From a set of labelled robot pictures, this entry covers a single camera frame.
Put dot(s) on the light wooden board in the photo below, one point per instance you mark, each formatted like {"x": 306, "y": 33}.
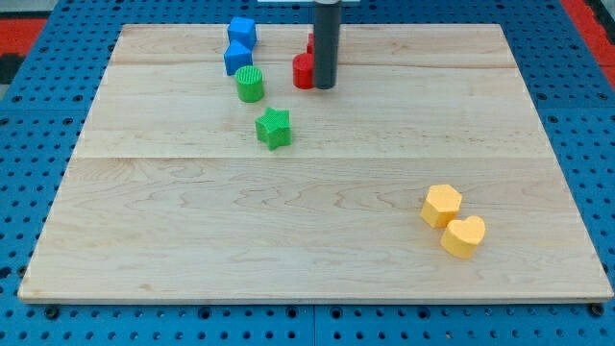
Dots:
{"x": 170, "y": 199}

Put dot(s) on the green star block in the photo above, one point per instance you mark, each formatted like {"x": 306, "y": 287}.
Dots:
{"x": 273, "y": 128}

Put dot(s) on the red cylinder block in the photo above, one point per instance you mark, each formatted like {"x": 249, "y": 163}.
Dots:
{"x": 302, "y": 68}

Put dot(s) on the green cylinder block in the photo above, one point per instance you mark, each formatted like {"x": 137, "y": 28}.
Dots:
{"x": 249, "y": 83}

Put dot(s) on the red block behind tool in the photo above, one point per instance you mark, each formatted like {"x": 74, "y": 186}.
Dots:
{"x": 310, "y": 43}

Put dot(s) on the blue pentagon block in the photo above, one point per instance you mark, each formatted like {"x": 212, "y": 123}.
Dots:
{"x": 236, "y": 56}

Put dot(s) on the yellow hexagon block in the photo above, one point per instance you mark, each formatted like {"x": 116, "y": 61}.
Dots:
{"x": 441, "y": 205}

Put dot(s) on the blue cube block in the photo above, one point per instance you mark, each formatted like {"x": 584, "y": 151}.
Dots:
{"x": 244, "y": 31}

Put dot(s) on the yellow heart block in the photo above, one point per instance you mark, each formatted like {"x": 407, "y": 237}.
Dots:
{"x": 462, "y": 237}

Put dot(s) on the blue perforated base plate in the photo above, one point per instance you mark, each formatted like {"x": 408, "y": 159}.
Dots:
{"x": 46, "y": 105}

